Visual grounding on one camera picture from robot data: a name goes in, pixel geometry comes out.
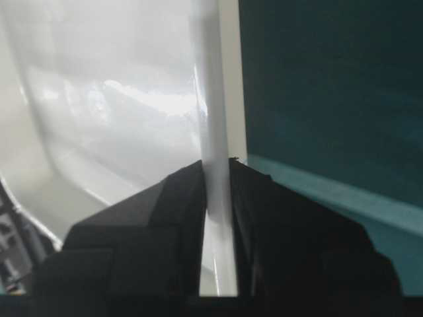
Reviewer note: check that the teal table mat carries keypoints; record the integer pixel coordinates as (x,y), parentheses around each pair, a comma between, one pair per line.
(333,107)

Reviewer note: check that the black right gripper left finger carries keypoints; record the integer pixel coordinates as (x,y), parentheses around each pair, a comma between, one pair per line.
(139,257)

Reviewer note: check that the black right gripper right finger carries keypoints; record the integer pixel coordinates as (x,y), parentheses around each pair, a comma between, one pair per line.
(296,257)

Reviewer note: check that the white plastic case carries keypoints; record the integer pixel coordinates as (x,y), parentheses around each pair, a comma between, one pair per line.
(103,99)

